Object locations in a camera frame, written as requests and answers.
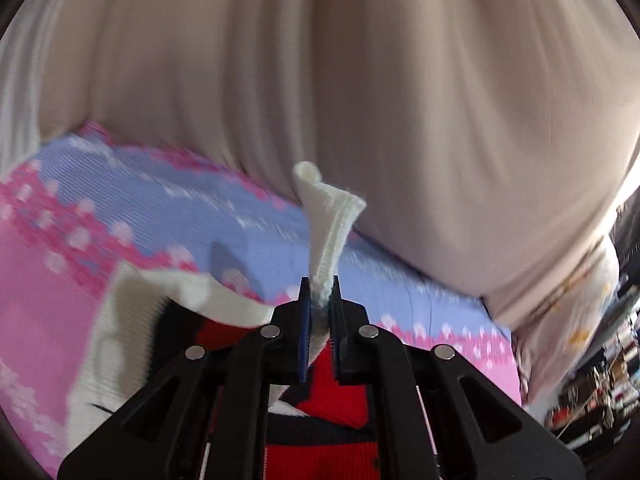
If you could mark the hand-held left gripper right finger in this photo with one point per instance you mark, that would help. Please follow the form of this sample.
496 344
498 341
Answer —
336 330

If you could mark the white printed pillow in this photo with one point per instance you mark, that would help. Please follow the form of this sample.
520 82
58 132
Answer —
570 330

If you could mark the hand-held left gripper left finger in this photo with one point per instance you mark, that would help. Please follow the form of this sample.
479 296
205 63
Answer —
303 330

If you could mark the white red knitted sweater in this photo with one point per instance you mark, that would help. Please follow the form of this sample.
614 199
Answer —
327 240

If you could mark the cluttered dark shelf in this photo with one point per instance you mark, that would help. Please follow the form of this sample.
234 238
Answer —
605 385

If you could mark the pink blue patterned blanket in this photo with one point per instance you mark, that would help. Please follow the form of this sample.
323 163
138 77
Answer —
150 200

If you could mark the beige duvet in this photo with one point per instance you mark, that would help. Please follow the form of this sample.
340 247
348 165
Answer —
320 85

